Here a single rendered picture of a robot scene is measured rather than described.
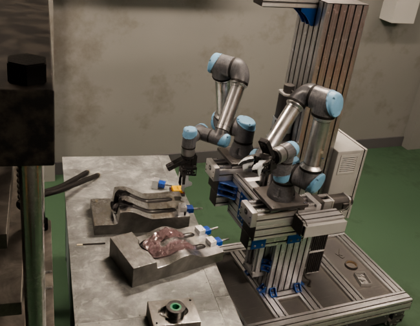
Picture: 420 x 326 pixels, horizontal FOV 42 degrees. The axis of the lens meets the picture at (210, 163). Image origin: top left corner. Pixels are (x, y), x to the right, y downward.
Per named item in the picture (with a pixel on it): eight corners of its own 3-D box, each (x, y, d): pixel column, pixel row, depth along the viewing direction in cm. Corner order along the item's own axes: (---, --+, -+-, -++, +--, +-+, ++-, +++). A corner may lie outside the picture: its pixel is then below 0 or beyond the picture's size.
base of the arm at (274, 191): (285, 187, 302) (289, 171, 297) (300, 201, 290) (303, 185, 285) (262, 189, 296) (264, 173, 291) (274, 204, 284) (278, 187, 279)
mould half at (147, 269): (196, 232, 294) (198, 215, 289) (222, 260, 276) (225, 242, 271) (109, 255, 268) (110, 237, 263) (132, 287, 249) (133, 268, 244)
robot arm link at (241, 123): (248, 145, 321) (252, 124, 315) (228, 138, 326) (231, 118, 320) (256, 138, 331) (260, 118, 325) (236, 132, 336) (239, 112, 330)
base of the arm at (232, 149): (247, 147, 342) (249, 133, 337) (257, 158, 329) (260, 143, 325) (225, 149, 336) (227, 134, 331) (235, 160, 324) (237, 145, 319)
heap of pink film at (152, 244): (181, 231, 283) (183, 219, 280) (199, 251, 270) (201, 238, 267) (136, 243, 270) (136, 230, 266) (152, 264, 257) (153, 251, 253)
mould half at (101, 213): (178, 204, 318) (180, 184, 312) (188, 229, 296) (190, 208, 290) (90, 207, 303) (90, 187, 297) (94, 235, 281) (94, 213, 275)
